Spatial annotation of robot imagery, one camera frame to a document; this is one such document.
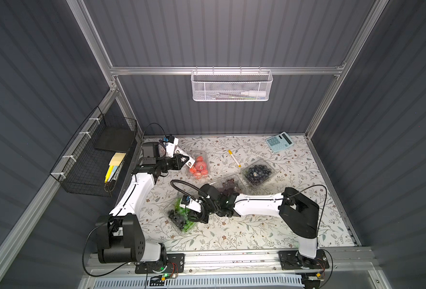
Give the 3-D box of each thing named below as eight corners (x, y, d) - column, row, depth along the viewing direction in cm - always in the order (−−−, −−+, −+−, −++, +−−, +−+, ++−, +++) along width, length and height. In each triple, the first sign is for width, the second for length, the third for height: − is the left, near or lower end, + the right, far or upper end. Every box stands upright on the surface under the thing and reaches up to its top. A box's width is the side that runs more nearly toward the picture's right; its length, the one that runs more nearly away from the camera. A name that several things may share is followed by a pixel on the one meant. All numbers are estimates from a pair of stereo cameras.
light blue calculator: (275, 153, 114) (277, 149, 111) (265, 141, 120) (267, 137, 118) (293, 146, 117) (295, 142, 114) (283, 135, 124) (284, 131, 121)
